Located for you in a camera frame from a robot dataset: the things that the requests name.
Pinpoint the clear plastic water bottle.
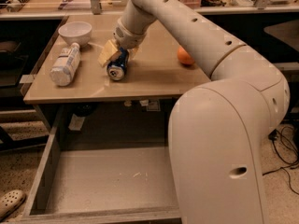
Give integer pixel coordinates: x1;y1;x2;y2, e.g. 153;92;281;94
50;43;80;87

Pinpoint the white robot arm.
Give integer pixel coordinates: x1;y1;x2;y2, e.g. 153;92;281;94
99;0;290;224

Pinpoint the beige perforated clog shoe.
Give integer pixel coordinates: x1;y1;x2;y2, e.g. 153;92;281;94
0;189;26;220

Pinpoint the black floor cable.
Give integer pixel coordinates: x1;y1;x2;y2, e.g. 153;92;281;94
262;126;299;197

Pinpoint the black ribbed cylinder tool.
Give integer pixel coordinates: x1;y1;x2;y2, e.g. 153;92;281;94
7;0;30;12

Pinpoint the white ceramic bowl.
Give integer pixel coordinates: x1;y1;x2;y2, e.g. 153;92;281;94
58;21;92;47

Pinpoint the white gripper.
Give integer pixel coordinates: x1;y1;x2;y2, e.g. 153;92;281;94
98;19;146;67

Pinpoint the orange fruit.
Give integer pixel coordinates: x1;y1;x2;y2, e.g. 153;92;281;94
177;46;194;65

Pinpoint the blue pepsi can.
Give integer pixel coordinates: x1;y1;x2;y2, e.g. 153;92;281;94
107;49;129;81

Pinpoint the open grey top drawer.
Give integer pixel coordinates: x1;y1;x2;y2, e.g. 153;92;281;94
22;105;181;224

